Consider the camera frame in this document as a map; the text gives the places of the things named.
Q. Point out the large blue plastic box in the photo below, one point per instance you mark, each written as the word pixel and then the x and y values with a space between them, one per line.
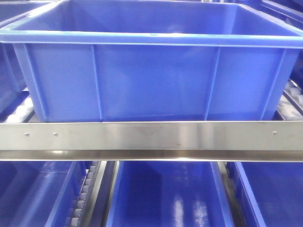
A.
pixel 126 60

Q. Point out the lower steel rack bar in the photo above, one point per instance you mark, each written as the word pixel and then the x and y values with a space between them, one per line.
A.
pixel 253 141

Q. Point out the blue bin lower centre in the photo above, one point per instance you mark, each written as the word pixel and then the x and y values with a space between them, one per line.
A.
pixel 169 194

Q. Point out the blue bin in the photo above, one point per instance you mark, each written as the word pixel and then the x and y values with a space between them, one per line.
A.
pixel 169 194
pixel 268 194
pixel 12 82
pixel 289 11
pixel 39 193

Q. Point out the white roller track middle left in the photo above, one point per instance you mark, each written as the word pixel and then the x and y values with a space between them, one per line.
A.
pixel 22 112

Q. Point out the lower grey roller track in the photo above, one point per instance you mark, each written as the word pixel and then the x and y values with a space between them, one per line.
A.
pixel 82 214

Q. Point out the roller track middle right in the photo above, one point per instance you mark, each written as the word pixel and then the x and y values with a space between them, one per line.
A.
pixel 290 107

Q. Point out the blue bin middle left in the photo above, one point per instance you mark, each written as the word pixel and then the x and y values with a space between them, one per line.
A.
pixel 12 82

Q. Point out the blue bin lower right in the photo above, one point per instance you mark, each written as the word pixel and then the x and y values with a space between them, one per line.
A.
pixel 268 194

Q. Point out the blue bin lower left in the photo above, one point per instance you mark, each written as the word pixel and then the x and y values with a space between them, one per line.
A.
pixel 39 193

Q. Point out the blue bin far right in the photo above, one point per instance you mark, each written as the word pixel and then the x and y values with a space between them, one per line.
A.
pixel 289 11

